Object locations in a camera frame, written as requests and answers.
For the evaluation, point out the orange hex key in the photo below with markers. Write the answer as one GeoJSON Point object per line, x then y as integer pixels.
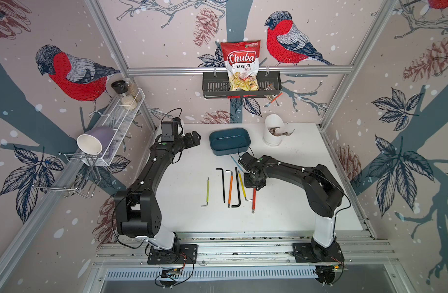
{"type": "Point", "coordinates": [230, 187]}

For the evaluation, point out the yellow hex key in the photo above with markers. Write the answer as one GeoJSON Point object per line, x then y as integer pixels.
{"type": "Point", "coordinates": [242, 186]}

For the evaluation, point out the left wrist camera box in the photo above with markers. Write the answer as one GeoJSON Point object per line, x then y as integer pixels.
{"type": "Point", "coordinates": [170, 131]}

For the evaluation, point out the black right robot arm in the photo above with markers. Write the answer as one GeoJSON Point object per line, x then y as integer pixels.
{"type": "Point", "coordinates": [324, 193]}

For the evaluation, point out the teal plastic storage box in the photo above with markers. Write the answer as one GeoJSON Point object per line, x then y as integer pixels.
{"type": "Point", "coordinates": [229, 141]}

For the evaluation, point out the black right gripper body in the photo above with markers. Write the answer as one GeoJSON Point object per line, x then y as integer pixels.
{"type": "Point", "coordinates": [249, 182]}

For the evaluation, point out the black wire wall basket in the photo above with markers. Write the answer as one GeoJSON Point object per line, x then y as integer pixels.
{"type": "Point", "coordinates": [221, 85]}

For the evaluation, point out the purple white cup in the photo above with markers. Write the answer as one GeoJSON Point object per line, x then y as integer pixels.
{"type": "Point", "coordinates": [96, 140]}

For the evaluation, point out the clear glass shelf jar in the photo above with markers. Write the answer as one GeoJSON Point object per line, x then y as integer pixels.
{"type": "Point", "coordinates": [133, 89]}

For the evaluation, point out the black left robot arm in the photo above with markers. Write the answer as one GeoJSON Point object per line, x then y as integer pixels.
{"type": "Point", "coordinates": [137, 212]}

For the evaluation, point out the white wire wall shelf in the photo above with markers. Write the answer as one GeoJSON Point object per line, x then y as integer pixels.
{"type": "Point", "coordinates": [119, 118]}

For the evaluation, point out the blue hex key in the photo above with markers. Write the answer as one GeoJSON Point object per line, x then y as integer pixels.
{"type": "Point", "coordinates": [238, 165]}

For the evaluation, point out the white utensil holder cup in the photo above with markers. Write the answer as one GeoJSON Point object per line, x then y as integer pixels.
{"type": "Point", "coordinates": [273, 129]}

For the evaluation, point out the wire cup stand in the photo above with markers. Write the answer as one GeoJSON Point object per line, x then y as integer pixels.
{"type": "Point", "coordinates": [69, 174]}

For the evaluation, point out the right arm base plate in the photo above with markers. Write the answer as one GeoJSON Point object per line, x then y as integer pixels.
{"type": "Point", "coordinates": [305, 252]}

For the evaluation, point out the black short-bend hex key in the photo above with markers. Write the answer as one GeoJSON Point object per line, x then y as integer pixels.
{"type": "Point", "coordinates": [223, 182]}

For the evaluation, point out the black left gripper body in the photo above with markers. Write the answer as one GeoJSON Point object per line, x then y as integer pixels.
{"type": "Point", "coordinates": [186, 141]}

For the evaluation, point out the Chuba cassava chips bag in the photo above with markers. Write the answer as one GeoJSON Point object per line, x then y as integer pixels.
{"type": "Point", "coordinates": [242, 64]}

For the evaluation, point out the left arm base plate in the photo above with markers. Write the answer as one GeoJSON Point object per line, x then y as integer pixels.
{"type": "Point", "coordinates": [184, 254]}

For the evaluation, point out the long black hex key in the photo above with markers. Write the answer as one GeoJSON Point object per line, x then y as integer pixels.
{"type": "Point", "coordinates": [238, 190]}

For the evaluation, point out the black lid shelf jar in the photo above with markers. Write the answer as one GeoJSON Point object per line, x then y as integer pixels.
{"type": "Point", "coordinates": [126, 99]}

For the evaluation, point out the green hex key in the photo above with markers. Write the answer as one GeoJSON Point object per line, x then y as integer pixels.
{"type": "Point", "coordinates": [207, 193]}

